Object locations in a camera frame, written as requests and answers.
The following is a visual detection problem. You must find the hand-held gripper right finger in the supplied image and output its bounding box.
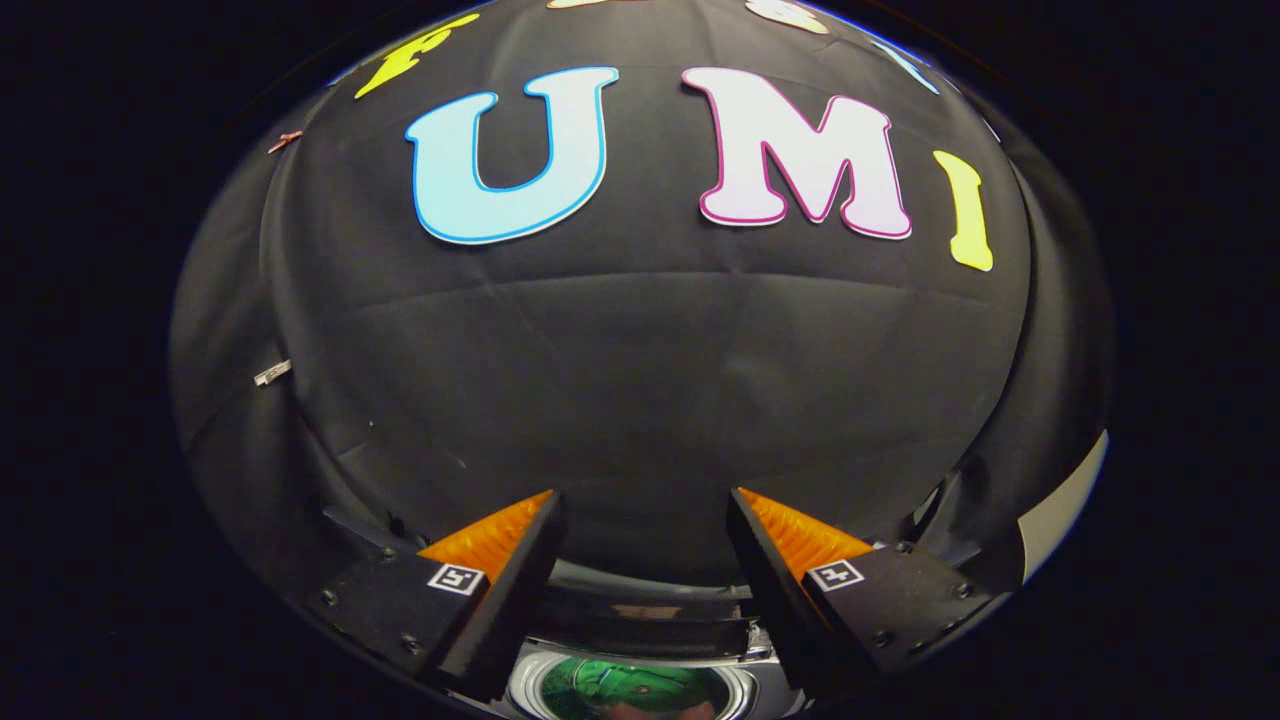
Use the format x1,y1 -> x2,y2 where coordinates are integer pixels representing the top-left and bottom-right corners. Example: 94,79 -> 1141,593
725,486 -> 998,702

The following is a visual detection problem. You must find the green polo shirt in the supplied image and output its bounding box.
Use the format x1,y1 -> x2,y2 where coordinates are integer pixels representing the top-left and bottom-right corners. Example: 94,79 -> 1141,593
545,658 -> 726,720

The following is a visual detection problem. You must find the grey cabinet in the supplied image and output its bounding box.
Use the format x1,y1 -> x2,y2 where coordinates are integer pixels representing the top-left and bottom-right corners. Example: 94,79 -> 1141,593
1018,430 -> 1110,583

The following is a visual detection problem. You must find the black backdrop cloth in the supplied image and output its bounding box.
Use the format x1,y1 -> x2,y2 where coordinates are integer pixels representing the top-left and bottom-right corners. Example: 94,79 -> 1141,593
168,0 -> 1116,641

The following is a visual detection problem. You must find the dark grey washing machine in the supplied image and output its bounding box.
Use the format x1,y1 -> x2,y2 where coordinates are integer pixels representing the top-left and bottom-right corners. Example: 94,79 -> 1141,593
500,558 -> 806,720

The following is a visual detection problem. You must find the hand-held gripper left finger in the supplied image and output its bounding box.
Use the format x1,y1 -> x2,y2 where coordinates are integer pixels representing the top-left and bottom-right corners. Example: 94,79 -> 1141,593
303,489 -> 570,704

